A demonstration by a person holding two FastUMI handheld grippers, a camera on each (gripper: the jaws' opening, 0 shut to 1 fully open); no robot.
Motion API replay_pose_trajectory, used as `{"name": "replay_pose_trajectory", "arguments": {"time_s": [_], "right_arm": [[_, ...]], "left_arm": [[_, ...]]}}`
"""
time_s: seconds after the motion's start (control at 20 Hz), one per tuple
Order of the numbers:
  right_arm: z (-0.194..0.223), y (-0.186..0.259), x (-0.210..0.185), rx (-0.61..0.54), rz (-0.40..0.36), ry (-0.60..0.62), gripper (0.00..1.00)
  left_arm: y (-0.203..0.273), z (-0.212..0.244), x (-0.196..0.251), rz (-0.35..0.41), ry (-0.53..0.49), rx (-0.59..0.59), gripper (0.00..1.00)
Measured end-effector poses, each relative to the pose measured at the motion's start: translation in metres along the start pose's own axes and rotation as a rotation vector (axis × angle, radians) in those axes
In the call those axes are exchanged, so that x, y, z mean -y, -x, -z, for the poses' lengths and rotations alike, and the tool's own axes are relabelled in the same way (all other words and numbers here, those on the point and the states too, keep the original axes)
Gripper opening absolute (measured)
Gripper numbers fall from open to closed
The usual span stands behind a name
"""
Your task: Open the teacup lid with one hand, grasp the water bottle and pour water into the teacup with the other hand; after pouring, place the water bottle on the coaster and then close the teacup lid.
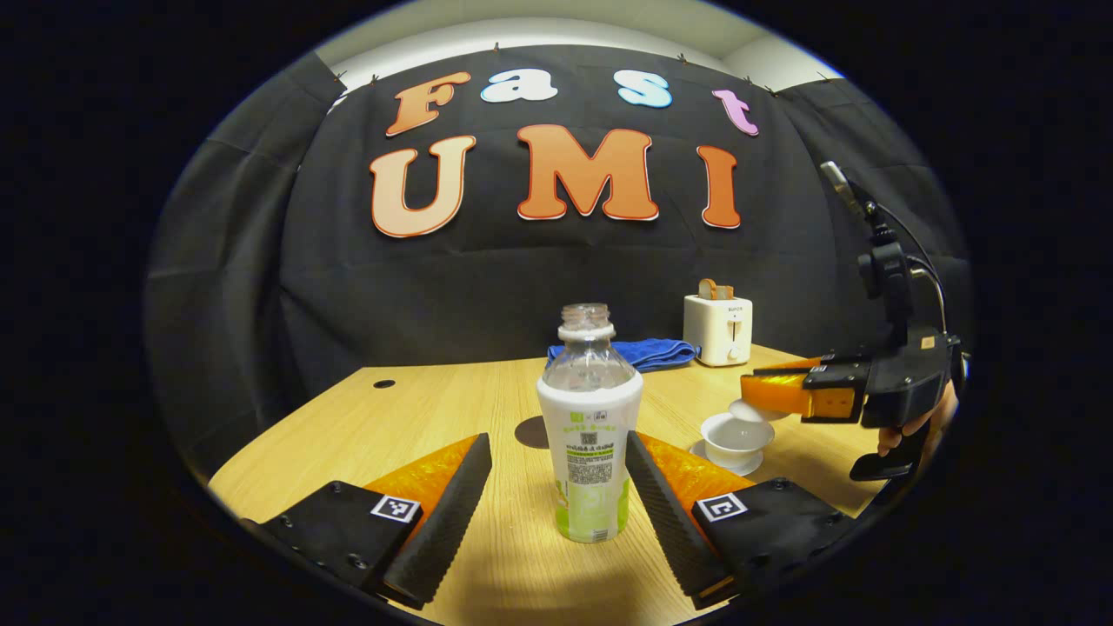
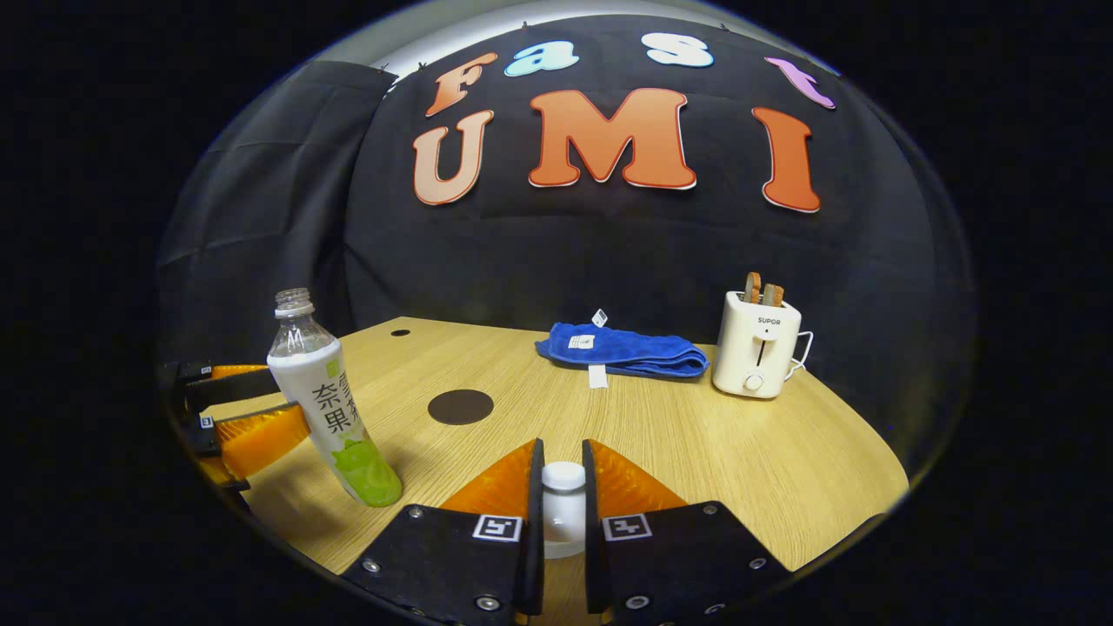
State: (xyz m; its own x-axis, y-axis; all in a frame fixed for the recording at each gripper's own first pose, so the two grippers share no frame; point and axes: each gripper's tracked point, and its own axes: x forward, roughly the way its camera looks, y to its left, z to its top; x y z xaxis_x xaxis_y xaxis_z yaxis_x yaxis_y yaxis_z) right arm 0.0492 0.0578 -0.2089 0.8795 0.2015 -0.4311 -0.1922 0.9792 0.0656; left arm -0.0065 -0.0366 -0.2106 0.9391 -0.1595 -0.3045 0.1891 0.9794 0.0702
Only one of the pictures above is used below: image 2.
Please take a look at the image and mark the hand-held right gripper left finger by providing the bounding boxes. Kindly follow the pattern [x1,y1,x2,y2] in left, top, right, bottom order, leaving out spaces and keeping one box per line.
[341,437,547,626]

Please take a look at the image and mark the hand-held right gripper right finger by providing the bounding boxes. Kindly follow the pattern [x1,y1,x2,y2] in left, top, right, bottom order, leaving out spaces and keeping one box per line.
[581,439,794,626]

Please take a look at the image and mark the plastic water bottle green label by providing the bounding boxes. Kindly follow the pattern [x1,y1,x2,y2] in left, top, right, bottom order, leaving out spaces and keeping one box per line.
[266,288,404,508]

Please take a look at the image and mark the round dark brown coaster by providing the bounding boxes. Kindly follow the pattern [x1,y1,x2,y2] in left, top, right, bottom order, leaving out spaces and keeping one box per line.
[427,389,495,426]

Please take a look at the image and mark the folded blue towel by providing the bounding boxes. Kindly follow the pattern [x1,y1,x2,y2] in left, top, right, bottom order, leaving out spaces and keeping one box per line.
[535,309,711,390]

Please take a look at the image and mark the white toaster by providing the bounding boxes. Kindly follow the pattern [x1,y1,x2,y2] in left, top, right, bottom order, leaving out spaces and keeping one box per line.
[711,290,803,400]

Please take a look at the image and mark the black backdrop cloth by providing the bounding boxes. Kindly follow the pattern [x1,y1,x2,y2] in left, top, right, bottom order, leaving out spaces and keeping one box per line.
[157,13,975,488]

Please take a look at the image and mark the white toaster cable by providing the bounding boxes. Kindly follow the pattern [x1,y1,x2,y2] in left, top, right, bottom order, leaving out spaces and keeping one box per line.
[787,330,815,382]

